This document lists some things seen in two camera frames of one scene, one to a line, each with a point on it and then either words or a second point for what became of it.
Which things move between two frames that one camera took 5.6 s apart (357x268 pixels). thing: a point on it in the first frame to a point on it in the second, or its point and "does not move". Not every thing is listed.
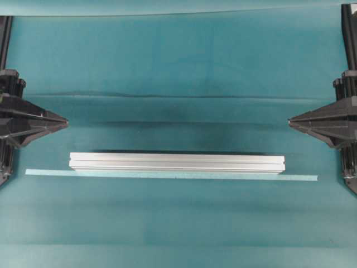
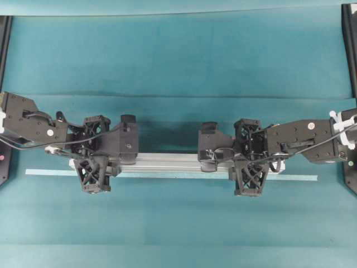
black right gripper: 337,123 to 249,176
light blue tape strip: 172,175 does not move
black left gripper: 20,119 to 93,170
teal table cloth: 177,80 does not move
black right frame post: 349,23 does not move
